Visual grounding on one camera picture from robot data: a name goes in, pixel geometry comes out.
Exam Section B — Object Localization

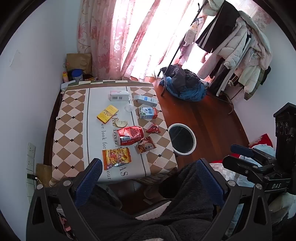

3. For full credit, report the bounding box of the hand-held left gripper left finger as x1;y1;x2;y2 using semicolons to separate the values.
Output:
26;158;103;241

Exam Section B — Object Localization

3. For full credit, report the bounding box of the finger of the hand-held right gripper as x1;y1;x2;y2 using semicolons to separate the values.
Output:
222;155;278;184
231;144;276;165

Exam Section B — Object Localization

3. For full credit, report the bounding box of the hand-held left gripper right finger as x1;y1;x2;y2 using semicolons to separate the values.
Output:
195;158;273;241

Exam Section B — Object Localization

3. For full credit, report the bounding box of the white round trash bin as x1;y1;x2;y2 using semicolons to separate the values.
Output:
168;123;197;156

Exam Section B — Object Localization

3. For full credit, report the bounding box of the crushed red can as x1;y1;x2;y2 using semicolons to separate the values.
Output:
116;126;144;146

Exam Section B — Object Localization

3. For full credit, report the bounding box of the yellow cardboard box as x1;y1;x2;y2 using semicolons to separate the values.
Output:
97;104;119;124

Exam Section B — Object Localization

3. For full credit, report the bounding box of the light blue cloth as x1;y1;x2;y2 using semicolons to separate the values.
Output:
251;144;276;163

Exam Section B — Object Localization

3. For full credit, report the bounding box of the red cloth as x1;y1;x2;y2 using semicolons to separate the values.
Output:
248;133;274;149

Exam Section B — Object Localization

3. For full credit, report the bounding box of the orange snack bag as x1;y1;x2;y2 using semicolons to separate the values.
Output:
102;147;132;171

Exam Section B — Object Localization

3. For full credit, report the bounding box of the checkered tablecloth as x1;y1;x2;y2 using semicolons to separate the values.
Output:
51;80;178;186

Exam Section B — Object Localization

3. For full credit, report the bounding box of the cream cloth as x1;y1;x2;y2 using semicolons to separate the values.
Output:
268;192;296;225

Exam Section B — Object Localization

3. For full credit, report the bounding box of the wooden table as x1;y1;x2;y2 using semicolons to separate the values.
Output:
43;88;65;188

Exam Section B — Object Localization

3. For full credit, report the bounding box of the brown snack packet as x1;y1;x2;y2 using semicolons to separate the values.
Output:
136;136;157;154

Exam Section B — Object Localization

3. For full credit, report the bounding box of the small red snack wrapper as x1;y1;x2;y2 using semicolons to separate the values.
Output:
146;123;161;134

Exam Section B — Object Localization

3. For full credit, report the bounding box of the pile of dark blue clothes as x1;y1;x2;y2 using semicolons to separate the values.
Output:
159;77;207;102

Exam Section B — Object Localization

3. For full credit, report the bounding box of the white box with barcode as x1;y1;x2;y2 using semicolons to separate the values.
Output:
110;90;130;102

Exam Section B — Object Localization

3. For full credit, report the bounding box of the black jacket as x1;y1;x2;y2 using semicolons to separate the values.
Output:
158;64;201;88

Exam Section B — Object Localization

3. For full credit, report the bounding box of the white and blue carton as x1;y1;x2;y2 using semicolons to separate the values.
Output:
134;95;159;107

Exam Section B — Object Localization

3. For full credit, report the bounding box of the blue lidded canister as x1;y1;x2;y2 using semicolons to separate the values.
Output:
71;69;84;82

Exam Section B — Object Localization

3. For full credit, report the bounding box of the brown paper bag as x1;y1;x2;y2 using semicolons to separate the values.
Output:
66;53;93;74

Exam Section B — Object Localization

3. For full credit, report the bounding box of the black metal clothes rack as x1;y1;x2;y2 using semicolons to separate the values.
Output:
159;0;245;115

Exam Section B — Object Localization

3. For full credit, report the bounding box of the pink floral curtain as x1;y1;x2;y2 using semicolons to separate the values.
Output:
76;0;208;81

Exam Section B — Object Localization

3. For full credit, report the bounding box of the white wall socket strip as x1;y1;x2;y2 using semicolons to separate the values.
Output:
25;142;37;204

